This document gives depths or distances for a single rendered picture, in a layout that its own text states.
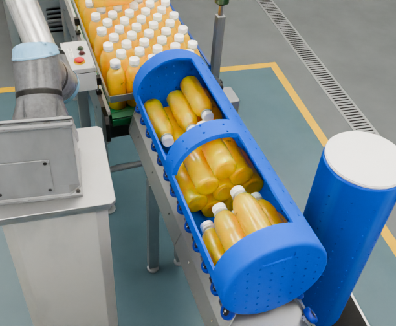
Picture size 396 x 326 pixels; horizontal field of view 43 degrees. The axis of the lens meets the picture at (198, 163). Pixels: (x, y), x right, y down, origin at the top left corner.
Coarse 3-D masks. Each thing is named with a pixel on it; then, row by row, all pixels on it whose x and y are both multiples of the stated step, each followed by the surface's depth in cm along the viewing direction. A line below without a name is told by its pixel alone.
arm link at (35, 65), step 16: (16, 48) 127; (32, 48) 126; (48, 48) 128; (16, 64) 127; (32, 64) 125; (48, 64) 127; (16, 80) 127; (32, 80) 125; (48, 80) 126; (64, 80) 136
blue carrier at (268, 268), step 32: (160, 64) 168; (192, 64) 179; (160, 96) 183; (224, 96) 160; (192, 128) 144; (224, 128) 143; (160, 160) 158; (256, 160) 135; (288, 192) 134; (192, 224) 133; (288, 224) 119; (224, 256) 119; (256, 256) 113; (288, 256) 118; (320, 256) 122; (224, 288) 118; (256, 288) 122; (288, 288) 128
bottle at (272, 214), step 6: (258, 198) 137; (264, 204) 134; (270, 204) 134; (264, 210) 132; (270, 210) 132; (276, 210) 134; (270, 216) 131; (276, 216) 131; (270, 222) 130; (276, 222) 130; (282, 222) 130
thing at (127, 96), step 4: (132, 92) 196; (112, 96) 193; (116, 96) 194; (120, 96) 194; (124, 96) 195; (128, 96) 196; (132, 96) 196; (112, 100) 194; (116, 100) 195; (120, 100) 196; (124, 100) 196
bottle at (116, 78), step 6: (120, 66) 190; (108, 72) 190; (114, 72) 189; (120, 72) 190; (108, 78) 191; (114, 78) 190; (120, 78) 190; (108, 84) 193; (114, 84) 191; (120, 84) 192; (108, 90) 195; (114, 90) 193; (120, 90) 194; (120, 102) 198; (126, 102) 201; (114, 108) 199; (120, 108) 199
